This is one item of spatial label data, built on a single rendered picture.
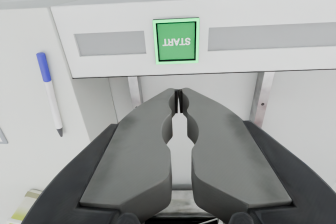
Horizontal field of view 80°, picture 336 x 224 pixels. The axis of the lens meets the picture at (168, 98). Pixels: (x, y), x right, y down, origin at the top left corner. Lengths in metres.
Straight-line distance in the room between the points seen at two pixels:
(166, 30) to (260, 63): 0.13
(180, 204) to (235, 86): 0.37
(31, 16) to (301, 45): 0.34
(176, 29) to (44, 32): 0.16
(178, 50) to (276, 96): 0.31
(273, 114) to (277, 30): 0.28
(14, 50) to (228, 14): 0.28
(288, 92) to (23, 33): 0.49
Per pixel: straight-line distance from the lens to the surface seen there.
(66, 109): 0.35
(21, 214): 0.50
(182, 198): 0.63
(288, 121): 0.57
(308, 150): 0.66
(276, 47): 0.30
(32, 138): 0.42
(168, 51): 0.27
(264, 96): 0.47
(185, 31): 0.26
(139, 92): 0.43
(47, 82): 0.32
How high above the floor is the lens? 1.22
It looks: 59 degrees down
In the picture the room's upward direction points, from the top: 177 degrees counter-clockwise
